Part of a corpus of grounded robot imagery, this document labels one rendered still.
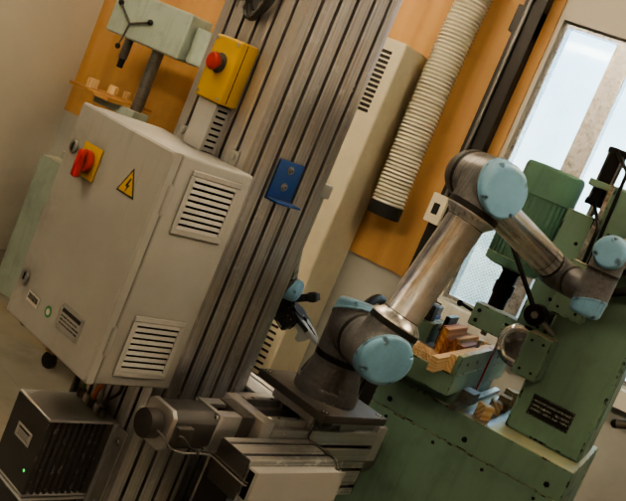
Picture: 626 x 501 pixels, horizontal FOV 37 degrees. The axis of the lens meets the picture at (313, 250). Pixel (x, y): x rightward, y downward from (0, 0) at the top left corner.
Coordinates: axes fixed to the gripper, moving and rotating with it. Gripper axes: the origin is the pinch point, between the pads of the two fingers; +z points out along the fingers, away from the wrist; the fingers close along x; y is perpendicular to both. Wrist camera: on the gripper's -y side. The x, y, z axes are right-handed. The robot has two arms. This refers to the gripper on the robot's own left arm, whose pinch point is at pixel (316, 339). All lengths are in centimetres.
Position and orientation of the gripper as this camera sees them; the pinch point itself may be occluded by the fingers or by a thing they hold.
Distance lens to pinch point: 307.3
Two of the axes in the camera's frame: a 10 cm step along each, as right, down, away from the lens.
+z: 5.4, 8.1, -2.1
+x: -3.4, -0.2, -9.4
